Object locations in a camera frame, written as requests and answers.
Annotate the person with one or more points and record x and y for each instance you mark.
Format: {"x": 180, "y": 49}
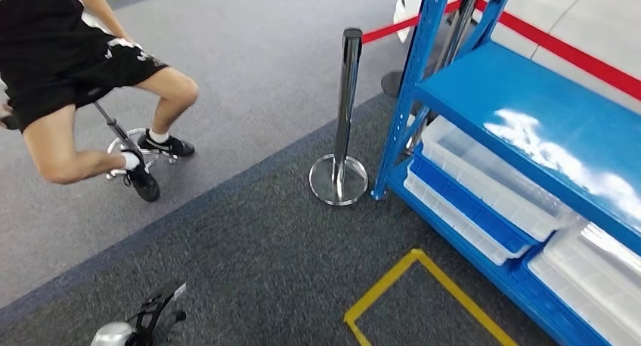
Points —
{"x": 50, "y": 48}

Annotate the red barrier belt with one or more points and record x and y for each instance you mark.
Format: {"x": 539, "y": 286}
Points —
{"x": 566, "y": 51}
{"x": 395, "y": 28}

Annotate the blue metal shelf rack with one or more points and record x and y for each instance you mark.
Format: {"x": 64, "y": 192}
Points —
{"x": 501, "y": 93}

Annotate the black stanchion post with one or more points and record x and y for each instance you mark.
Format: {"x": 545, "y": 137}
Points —
{"x": 393, "y": 83}

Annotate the white rounded object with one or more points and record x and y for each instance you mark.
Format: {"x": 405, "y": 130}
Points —
{"x": 408, "y": 8}

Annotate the chrome stool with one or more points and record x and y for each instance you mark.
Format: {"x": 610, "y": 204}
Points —
{"x": 117, "y": 131}

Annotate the chrome stanchion post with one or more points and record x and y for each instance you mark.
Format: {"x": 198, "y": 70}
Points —
{"x": 466, "y": 18}
{"x": 348, "y": 93}

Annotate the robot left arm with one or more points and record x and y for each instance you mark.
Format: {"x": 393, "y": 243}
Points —
{"x": 110, "y": 336}

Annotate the yellow floor tape square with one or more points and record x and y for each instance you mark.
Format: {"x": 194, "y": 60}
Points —
{"x": 380, "y": 288}

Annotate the blue plastic bin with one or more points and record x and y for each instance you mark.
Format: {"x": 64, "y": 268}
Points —
{"x": 450, "y": 191}

